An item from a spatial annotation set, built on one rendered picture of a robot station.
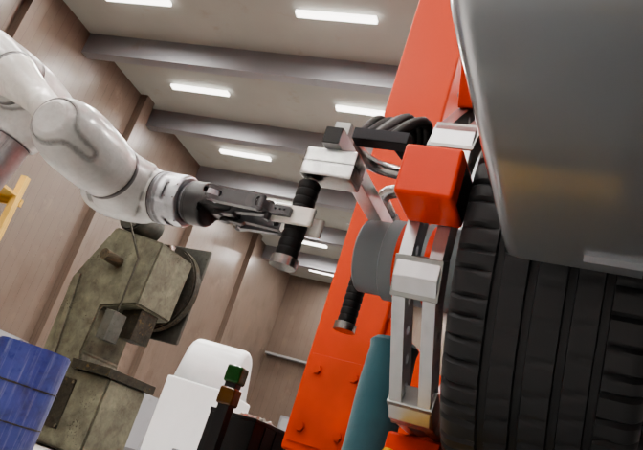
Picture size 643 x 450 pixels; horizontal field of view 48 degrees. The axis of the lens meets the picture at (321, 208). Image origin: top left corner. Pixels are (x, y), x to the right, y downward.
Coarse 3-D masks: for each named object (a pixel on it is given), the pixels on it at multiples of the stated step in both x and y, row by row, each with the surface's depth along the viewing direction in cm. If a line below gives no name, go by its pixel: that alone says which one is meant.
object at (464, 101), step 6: (462, 66) 111; (462, 72) 111; (462, 78) 111; (462, 84) 112; (462, 90) 112; (468, 90) 111; (462, 96) 112; (468, 96) 111; (462, 102) 112; (468, 102) 112; (468, 108) 112
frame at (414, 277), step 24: (456, 120) 106; (432, 144) 101; (456, 144) 100; (480, 144) 102; (408, 240) 96; (408, 264) 94; (432, 264) 93; (408, 288) 94; (432, 288) 92; (408, 312) 97; (432, 312) 94; (408, 336) 99; (432, 336) 95; (408, 360) 101; (432, 360) 96; (408, 384) 102; (432, 384) 98; (408, 408) 100; (432, 408) 99; (408, 432) 111; (432, 432) 102
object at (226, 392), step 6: (222, 390) 163; (228, 390) 163; (234, 390) 163; (222, 396) 163; (228, 396) 162; (234, 396) 163; (222, 402) 162; (228, 402) 162; (234, 402) 163; (234, 408) 164
